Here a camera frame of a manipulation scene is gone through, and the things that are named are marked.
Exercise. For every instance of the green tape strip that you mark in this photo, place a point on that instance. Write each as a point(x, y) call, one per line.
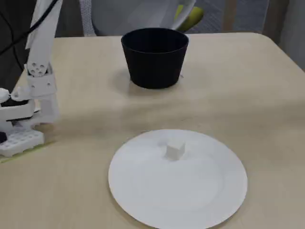
point(45, 145)

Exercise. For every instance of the white paper plate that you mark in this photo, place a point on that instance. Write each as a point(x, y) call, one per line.
point(166, 190)

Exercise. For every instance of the white mesh office chair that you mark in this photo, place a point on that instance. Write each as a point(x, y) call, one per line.
point(143, 14)

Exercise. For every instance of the brown wooden post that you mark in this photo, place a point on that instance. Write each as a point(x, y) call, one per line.
point(231, 14)

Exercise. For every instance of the black plastic cup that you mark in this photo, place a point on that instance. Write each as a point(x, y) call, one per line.
point(155, 64)

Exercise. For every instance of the white cube block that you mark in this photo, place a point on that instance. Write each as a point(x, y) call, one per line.
point(175, 150)

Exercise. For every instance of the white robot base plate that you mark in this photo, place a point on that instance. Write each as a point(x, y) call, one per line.
point(23, 140)

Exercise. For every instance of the green chair cushion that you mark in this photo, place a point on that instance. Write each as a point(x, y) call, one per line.
point(194, 19)

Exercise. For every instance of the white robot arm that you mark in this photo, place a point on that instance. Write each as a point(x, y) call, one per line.
point(41, 47)

